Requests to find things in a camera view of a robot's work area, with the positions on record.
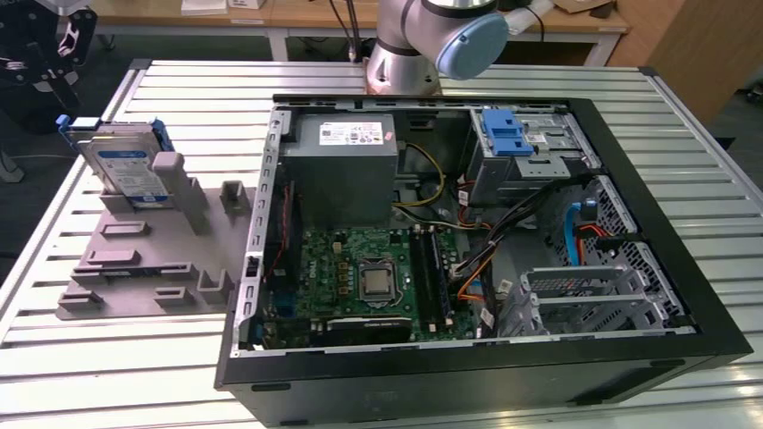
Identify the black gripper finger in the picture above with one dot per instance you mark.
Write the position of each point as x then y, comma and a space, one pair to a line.
15, 73
63, 94

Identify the hard disk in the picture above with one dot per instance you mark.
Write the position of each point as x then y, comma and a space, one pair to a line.
126, 170

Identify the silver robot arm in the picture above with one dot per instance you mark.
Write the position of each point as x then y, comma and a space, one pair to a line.
406, 27

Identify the metal disk bay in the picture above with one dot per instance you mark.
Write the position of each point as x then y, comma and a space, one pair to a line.
585, 299

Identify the black chair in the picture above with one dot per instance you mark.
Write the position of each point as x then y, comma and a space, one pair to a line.
25, 120

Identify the grey floor stand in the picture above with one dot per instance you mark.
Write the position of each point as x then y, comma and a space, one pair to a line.
11, 170

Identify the wooden desk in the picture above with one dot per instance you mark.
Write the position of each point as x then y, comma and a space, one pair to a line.
149, 19

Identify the white paper box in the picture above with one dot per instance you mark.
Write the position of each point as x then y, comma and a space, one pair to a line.
247, 3
205, 6

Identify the grey parts rack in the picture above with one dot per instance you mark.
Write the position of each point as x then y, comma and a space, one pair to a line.
155, 250

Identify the black case fan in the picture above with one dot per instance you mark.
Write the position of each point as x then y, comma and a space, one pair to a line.
281, 232

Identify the grey power supply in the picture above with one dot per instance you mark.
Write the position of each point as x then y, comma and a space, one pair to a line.
339, 187

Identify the green motherboard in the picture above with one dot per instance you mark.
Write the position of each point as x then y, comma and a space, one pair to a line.
334, 250

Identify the CPU socket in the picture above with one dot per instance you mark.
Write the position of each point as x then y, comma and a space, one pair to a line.
359, 286

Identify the silver CPU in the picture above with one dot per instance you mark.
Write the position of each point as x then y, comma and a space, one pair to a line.
375, 281

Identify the black RAM slot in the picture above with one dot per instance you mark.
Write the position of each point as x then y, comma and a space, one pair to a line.
425, 277

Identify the black graphics card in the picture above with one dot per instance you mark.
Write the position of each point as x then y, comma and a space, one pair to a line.
370, 328

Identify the blue drive latch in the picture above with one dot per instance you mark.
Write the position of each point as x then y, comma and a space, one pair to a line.
504, 134

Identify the metal drive cage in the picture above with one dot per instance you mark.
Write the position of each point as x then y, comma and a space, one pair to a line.
537, 174

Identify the black PC case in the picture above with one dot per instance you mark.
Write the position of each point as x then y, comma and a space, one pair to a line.
418, 380

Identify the brown cardboard piece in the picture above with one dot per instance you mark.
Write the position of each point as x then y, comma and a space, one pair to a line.
581, 5

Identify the wooden cabinet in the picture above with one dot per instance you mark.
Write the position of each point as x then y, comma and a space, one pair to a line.
704, 44

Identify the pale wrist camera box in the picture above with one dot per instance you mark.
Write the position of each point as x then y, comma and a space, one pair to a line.
70, 4

